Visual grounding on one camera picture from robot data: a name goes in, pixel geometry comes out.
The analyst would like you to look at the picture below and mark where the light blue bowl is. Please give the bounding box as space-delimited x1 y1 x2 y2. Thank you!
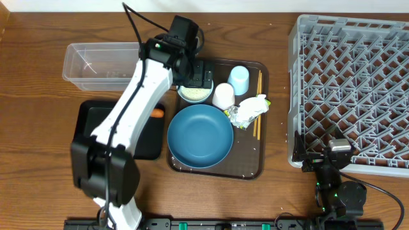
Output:
178 86 213 104

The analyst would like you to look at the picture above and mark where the orange carrot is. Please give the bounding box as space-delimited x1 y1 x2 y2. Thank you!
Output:
150 108 164 118

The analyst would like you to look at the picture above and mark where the dark blue plate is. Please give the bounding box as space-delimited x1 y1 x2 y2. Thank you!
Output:
167 104 234 169

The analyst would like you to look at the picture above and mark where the pile of rice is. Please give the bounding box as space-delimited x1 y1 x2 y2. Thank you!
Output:
180 87 210 101

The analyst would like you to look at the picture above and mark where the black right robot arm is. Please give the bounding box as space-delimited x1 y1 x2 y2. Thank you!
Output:
292 128 367 229

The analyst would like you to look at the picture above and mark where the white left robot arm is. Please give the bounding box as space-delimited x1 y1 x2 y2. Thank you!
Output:
70 15 212 229

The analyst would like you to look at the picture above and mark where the grey dishwasher rack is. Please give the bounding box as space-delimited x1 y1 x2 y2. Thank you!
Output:
287 15 408 178

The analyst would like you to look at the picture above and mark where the pink cup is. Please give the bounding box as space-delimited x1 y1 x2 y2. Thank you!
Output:
212 83 235 111

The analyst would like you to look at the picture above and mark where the light blue cup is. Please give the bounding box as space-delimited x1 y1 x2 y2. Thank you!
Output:
228 66 249 96

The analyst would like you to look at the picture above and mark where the brown serving tray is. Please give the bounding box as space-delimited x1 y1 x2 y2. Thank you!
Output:
167 59 269 180

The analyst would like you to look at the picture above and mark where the crumpled white paper wrapper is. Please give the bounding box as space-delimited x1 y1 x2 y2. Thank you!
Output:
224 94 271 130

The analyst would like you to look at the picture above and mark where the clear plastic bin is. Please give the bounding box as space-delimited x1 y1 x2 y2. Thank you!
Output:
62 42 139 91

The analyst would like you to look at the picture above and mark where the black plastic tray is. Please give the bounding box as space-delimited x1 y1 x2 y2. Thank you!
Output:
73 100 166 160

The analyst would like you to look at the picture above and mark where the black mounting rail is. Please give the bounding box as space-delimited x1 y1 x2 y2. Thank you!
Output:
63 218 384 230

